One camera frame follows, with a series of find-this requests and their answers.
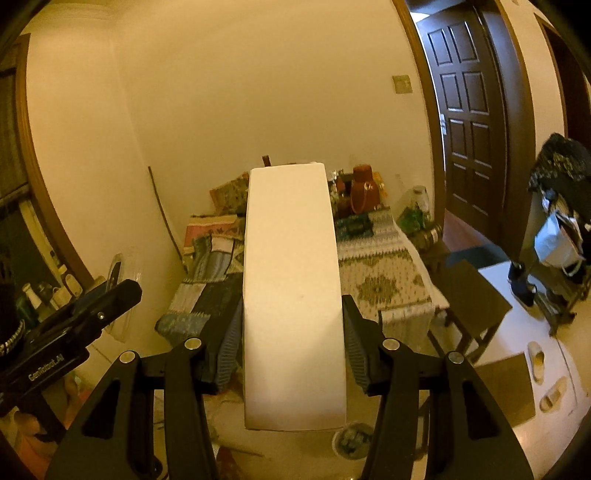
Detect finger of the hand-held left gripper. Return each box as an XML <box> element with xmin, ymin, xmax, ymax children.
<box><xmin>41</xmin><ymin>279</ymin><xmax>143</xmax><ymax>348</ymax></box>
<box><xmin>50</xmin><ymin>276</ymin><xmax>112</xmax><ymax>319</ymax></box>

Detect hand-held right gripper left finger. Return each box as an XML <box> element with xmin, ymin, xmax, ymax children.
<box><xmin>44</xmin><ymin>299</ymin><xmax>244</xmax><ymax>480</ymax></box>

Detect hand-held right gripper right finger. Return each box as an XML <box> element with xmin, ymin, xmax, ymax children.
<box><xmin>342</xmin><ymin>294</ymin><xmax>536</xmax><ymax>480</ymax></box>

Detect clear plastic container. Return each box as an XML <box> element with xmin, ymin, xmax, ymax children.
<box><xmin>106</xmin><ymin>252</ymin><xmax>140</xmax><ymax>343</ymax></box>

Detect white paper box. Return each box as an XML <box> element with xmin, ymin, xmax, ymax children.
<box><xmin>242</xmin><ymin>161</ymin><xmax>348</xmax><ymax>433</ymax></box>

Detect person's left hand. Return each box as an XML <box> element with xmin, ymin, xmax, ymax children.
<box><xmin>9</xmin><ymin>374</ymin><xmax>93</xmax><ymax>474</ymax></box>

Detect table with patterned cloths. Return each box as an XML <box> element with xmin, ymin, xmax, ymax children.
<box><xmin>154</xmin><ymin>203</ymin><xmax>451</xmax><ymax>366</ymax></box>

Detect round clear bin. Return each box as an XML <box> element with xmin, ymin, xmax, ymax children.
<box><xmin>331</xmin><ymin>420</ymin><xmax>376</xmax><ymax>459</ymax></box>

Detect thin brown stick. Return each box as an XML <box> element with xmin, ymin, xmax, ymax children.
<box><xmin>147</xmin><ymin>167</ymin><xmax>184</xmax><ymax>260</ymax></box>

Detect pink woven mat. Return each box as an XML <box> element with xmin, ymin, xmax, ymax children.
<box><xmin>184</xmin><ymin>213</ymin><xmax>243</xmax><ymax>256</ymax></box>

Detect black shallow tray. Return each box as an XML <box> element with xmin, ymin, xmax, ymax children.
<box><xmin>336</xmin><ymin>214</ymin><xmax>373</xmax><ymax>239</ymax></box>

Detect dark wooden stool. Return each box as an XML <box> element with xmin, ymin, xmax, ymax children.
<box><xmin>424</xmin><ymin>257</ymin><xmax>514</xmax><ymax>366</ymax></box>

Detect striped round tin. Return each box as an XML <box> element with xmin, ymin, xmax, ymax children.
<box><xmin>412</xmin><ymin>220</ymin><xmax>445</xmax><ymax>251</ymax></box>

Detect green leafy plant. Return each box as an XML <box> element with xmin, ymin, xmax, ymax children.
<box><xmin>398</xmin><ymin>205</ymin><xmax>428</xmax><ymax>234</ymax></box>

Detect brown cardboard sheet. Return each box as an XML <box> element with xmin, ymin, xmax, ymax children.
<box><xmin>475</xmin><ymin>354</ymin><xmax>537</xmax><ymax>428</ymax></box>

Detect floral patterned box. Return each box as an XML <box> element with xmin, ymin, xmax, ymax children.
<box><xmin>209</xmin><ymin>174</ymin><xmax>250</xmax><ymax>214</ymax></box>

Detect red thermos flask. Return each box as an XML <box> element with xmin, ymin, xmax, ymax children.
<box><xmin>348</xmin><ymin>163</ymin><xmax>382</xmax><ymax>216</ymax></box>

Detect white floor mat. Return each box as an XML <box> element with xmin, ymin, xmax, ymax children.
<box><xmin>475</xmin><ymin>260</ymin><xmax>579</xmax><ymax>416</ymax></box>

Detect glass jar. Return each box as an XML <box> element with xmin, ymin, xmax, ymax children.
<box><xmin>412</xmin><ymin>185</ymin><xmax>430</xmax><ymax>219</ymax></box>

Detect beige slipper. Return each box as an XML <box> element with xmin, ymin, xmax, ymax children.
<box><xmin>527</xmin><ymin>340</ymin><xmax>547</xmax><ymax>382</ymax></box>
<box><xmin>539</xmin><ymin>375</ymin><xmax>568</xmax><ymax>412</ymax></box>

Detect dark clothes rack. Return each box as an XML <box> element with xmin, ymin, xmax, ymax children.
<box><xmin>525</xmin><ymin>185</ymin><xmax>591</xmax><ymax>339</ymax></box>

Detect white paper bag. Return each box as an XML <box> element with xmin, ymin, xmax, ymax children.
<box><xmin>534</xmin><ymin>209</ymin><xmax>584</xmax><ymax>278</ymax></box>

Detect dark brown panelled door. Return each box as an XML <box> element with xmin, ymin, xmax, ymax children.
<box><xmin>424</xmin><ymin>8</ymin><xmax>507</xmax><ymax>237</ymax></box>

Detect dark patterned clothes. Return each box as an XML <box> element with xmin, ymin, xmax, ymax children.
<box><xmin>527</xmin><ymin>133</ymin><xmax>591</xmax><ymax>195</ymax></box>

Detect brown door frame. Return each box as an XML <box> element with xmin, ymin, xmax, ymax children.
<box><xmin>532</xmin><ymin>10</ymin><xmax>591</xmax><ymax>140</ymax></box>
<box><xmin>392</xmin><ymin>0</ymin><xmax>537</xmax><ymax>243</ymax></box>

